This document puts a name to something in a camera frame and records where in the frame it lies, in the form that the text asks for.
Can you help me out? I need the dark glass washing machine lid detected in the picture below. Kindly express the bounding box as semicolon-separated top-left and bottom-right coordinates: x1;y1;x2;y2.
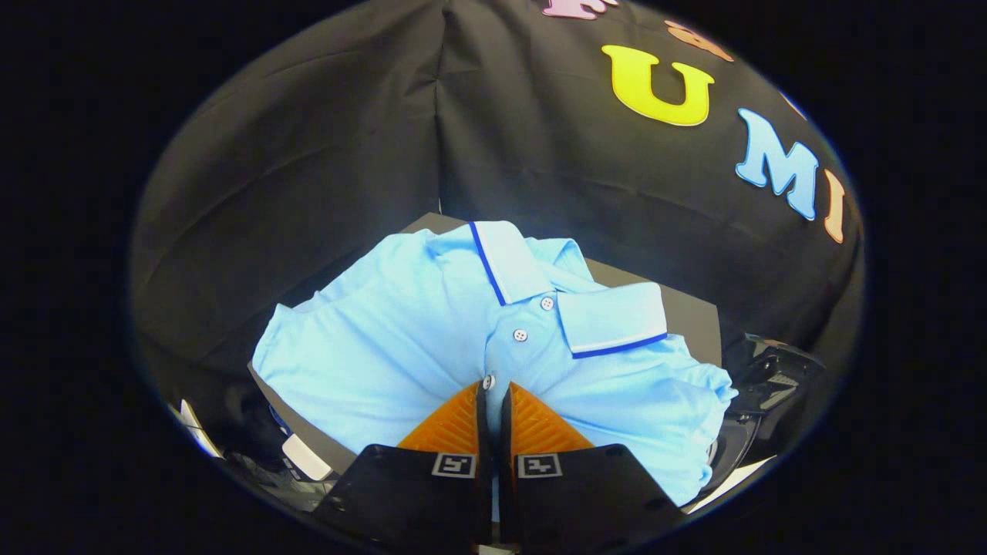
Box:
725;333;827;421

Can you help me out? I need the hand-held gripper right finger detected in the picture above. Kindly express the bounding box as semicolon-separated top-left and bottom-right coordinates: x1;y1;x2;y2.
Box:
497;382;689;553

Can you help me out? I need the light blue polo shirt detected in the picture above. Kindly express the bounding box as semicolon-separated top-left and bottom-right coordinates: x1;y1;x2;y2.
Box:
252;220;739;508

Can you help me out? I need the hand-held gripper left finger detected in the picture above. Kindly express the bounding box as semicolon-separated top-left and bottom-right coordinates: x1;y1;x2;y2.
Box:
312;380;494;553

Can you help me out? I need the grey cabinet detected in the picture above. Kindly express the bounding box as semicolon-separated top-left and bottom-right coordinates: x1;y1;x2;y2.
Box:
247;212;724;480

